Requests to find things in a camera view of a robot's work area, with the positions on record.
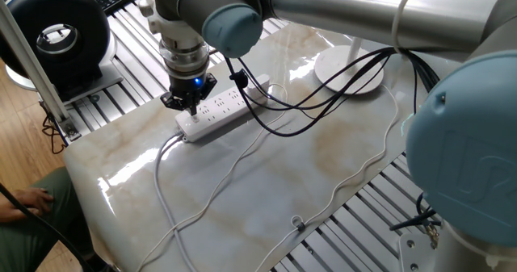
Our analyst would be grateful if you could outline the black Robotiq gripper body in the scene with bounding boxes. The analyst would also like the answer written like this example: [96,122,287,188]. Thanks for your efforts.
[169,72,211,103]

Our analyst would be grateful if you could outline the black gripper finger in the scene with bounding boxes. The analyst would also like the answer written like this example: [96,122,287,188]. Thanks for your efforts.
[160,92,198,117]
[196,73,218,103]

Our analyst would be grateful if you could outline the white power strip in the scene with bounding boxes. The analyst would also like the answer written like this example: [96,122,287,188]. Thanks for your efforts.
[174,77,270,143]

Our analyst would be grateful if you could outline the white power adapter plug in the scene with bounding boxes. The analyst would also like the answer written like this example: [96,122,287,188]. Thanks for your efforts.
[246,73,271,98]

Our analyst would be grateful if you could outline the grey power strip cable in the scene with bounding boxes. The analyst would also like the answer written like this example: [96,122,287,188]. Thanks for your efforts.
[153,132,197,272]

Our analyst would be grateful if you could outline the thin white lamp cord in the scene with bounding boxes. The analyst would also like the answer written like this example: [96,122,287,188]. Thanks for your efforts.
[135,82,400,272]

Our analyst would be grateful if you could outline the person's left forearm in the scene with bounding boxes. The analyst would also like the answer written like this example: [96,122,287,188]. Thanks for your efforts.
[0,201,17,224]

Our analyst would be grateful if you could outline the white lamp base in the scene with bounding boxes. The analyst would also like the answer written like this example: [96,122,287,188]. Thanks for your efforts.
[313,36,385,95]

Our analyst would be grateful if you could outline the person's left hand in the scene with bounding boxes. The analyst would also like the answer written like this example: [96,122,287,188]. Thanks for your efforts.
[8,186,55,220]

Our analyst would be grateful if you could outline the marble pattern table mat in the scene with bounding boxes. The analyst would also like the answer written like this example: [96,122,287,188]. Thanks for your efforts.
[62,21,461,272]

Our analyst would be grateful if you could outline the green trousers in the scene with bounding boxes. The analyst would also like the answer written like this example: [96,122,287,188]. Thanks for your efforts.
[0,166,96,272]

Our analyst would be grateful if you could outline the thick black gripper cable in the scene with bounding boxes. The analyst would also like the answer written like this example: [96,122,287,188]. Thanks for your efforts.
[224,48,441,138]

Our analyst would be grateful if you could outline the black ring-shaped device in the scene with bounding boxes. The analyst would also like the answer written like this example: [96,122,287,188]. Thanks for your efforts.
[0,0,124,103]

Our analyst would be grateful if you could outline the red and black wires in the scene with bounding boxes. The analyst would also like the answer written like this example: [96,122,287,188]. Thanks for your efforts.
[41,114,68,155]

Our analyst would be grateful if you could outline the aluminium profile post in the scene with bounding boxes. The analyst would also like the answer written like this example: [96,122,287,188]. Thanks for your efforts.
[0,0,82,142]

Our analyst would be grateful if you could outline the black floor cable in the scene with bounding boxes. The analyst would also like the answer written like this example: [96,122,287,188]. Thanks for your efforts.
[0,182,94,272]

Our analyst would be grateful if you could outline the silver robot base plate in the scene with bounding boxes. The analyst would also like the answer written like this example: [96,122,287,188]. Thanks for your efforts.
[398,233,435,272]

